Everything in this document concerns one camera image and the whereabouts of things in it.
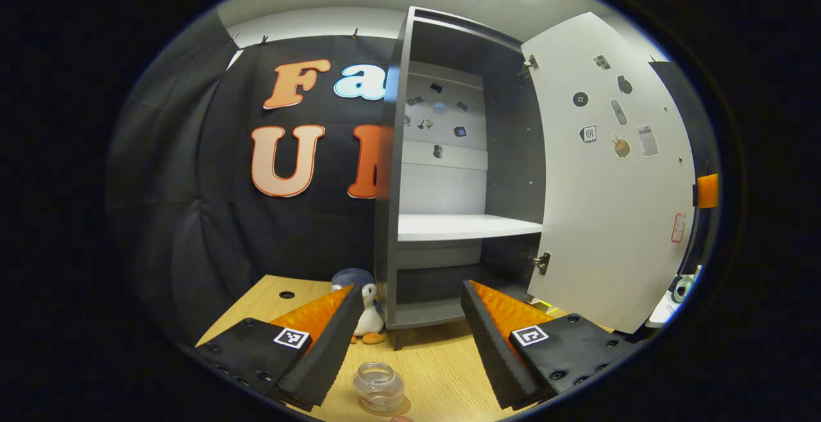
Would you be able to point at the metal door hinge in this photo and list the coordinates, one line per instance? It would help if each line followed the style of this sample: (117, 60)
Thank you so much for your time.
(529, 65)
(542, 261)

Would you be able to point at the white cabinet shelf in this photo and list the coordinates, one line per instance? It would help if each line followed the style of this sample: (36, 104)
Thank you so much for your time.
(462, 226)

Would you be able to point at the clear plastic bottle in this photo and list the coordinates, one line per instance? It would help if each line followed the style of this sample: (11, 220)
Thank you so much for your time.
(378, 383)

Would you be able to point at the black backdrop cloth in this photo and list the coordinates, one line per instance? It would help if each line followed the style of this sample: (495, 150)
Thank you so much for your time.
(192, 229)

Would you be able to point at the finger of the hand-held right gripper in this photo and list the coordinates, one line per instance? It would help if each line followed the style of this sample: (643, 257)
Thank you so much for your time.
(708, 191)

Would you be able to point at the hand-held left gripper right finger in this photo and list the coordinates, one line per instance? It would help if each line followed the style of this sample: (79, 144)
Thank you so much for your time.
(490, 351)

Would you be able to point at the white side table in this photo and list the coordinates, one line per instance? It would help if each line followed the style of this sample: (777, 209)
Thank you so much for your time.
(660, 313)

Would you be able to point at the penguin plush toy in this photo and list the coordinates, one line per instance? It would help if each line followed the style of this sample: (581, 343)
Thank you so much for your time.
(371, 313)

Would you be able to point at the grey cabinet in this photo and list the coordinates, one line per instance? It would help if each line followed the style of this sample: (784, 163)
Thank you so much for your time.
(513, 152)

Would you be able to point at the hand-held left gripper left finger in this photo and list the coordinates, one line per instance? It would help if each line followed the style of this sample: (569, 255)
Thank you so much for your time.
(327, 351)

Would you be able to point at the grey tape roll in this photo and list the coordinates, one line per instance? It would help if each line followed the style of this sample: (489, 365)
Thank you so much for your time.
(676, 290)

